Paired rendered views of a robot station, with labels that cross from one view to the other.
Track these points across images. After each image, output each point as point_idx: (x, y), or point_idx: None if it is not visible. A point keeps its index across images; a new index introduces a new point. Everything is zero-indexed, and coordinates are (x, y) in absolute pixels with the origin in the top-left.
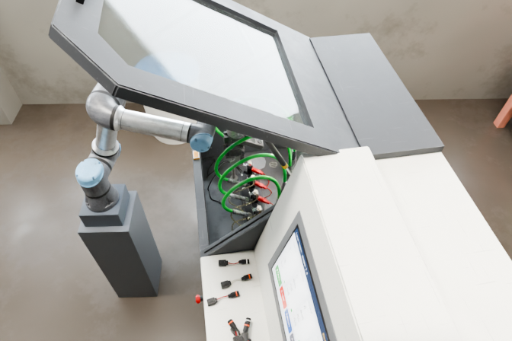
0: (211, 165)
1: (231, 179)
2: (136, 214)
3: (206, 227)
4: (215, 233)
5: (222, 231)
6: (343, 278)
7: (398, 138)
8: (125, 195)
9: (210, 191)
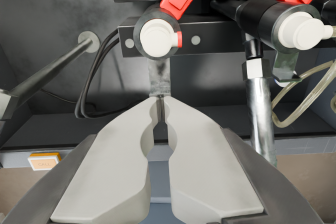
0: (53, 94)
1: (267, 158)
2: (152, 177)
3: (281, 140)
4: (242, 93)
5: (241, 78)
6: None
7: None
8: (143, 221)
9: (132, 98)
